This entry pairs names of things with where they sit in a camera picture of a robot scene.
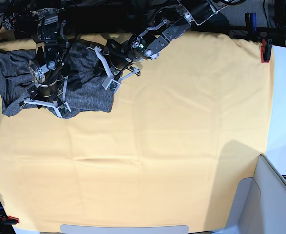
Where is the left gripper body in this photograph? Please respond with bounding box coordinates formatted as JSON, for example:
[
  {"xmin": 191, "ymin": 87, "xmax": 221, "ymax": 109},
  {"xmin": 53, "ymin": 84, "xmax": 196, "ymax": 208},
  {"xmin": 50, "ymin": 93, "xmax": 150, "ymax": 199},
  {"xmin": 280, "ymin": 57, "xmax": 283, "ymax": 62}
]
[{"xmin": 87, "ymin": 39, "xmax": 141, "ymax": 83}]

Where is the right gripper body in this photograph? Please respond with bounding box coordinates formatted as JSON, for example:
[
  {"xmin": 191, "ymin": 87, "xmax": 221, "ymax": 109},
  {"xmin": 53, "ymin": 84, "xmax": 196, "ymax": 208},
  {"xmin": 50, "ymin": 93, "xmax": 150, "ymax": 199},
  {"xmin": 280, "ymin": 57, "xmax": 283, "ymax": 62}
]
[{"xmin": 19, "ymin": 75, "xmax": 68, "ymax": 112}]

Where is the grey long-sleeve T-shirt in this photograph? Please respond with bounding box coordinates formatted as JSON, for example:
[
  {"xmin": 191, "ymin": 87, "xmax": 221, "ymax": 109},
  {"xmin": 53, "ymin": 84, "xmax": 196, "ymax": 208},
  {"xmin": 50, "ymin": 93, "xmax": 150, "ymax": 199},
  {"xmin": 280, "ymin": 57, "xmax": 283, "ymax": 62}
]
[{"xmin": 0, "ymin": 40, "xmax": 114, "ymax": 119}]

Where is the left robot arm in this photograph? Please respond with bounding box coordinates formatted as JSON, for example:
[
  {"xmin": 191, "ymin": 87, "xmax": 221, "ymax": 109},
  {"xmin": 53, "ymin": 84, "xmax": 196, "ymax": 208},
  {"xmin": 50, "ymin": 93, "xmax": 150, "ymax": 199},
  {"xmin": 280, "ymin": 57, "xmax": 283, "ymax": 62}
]
[{"xmin": 89, "ymin": 0, "xmax": 237, "ymax": 87}]

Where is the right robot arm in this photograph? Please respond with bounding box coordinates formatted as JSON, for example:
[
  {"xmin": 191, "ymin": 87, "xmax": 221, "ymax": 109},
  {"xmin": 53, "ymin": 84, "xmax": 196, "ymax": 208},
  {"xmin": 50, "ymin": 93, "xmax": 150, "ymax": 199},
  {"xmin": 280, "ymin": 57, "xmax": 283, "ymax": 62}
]
[{"xmin": 19, "ymin": 8, "xmax": 71, "ymax": 118}]

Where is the yellow table cloth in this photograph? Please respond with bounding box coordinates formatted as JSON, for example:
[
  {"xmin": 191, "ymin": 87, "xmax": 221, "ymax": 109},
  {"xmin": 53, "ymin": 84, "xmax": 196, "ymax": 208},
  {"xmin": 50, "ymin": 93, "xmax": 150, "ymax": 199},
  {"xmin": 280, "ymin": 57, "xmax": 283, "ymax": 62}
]
[{"xmin": 0, "ymin": 32, "xmax": 274, "ymax": 232}]

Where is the red clamp left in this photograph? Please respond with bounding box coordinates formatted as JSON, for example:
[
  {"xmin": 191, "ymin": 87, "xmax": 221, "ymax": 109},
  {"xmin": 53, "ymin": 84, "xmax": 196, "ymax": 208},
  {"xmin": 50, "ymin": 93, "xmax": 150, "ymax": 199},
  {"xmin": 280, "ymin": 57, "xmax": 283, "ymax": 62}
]
[{"xmin": 1, "ymin": 216, "xmax": 19, "ymax": 225}]

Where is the red clamp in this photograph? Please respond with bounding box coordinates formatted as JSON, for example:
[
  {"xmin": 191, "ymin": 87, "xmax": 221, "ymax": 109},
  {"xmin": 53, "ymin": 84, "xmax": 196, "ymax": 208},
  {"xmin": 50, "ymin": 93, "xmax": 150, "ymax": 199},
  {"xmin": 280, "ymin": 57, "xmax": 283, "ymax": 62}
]
[
  {"xmin": 261, "ymin": 39, "xmax": 273, "ymax": 63},
  {"xmin": 1, "ymin": 216, "xmax": 19, "ymax": 225}
]

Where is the red clamp right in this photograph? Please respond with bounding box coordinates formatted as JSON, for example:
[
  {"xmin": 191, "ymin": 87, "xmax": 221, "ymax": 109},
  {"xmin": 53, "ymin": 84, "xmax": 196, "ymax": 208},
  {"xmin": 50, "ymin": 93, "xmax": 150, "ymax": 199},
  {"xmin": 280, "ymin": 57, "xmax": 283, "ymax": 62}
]
[{"xmin": 261, "ymin": 39, "xmax": 273, "ymax": 63}]

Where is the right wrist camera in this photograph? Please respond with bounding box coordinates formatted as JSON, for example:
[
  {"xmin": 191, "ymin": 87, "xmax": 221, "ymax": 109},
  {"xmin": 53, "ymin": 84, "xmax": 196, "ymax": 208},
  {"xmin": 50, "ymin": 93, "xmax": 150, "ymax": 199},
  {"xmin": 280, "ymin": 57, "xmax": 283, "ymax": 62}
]
[{"xmin": 54, "ymin": 102, "xmax": 71, "ymax": 118}]

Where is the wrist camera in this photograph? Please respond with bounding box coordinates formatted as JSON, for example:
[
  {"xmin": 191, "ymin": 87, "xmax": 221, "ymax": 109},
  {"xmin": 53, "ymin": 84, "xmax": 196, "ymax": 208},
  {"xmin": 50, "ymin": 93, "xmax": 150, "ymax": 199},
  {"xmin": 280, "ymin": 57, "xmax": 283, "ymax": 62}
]
[
  {"xmin": 102, "ymin": 77, "xmax": 121, "ymax": 94},
  {"xmin": 54, "ymin": 102, "xmax": 71, "ymax": 118}
]

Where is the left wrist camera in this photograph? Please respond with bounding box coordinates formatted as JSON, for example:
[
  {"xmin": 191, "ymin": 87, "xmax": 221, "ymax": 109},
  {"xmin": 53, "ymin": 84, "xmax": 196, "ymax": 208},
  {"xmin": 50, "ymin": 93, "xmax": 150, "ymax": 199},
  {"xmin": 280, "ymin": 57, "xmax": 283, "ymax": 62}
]
[{"xmin": 102, "ymin": 77, "xmax": 121, "ymax": 94}]

